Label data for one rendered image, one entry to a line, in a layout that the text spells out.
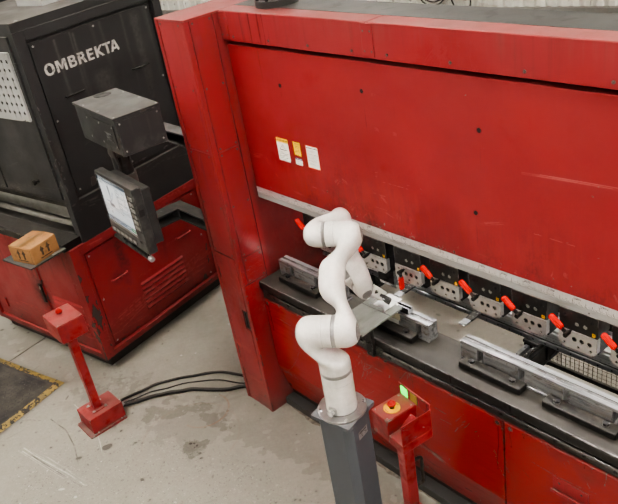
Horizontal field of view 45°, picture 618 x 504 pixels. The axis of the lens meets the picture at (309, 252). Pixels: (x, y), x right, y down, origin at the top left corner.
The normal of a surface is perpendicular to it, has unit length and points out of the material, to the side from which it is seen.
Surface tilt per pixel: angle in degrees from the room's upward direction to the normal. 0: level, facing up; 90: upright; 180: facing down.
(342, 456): 90
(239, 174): 90
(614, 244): 90
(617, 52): 90
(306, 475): 0
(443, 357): 0
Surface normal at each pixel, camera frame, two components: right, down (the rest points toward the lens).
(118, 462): -0.15, -0.86
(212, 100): 0.66, 0.27
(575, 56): -0.73, 0.43
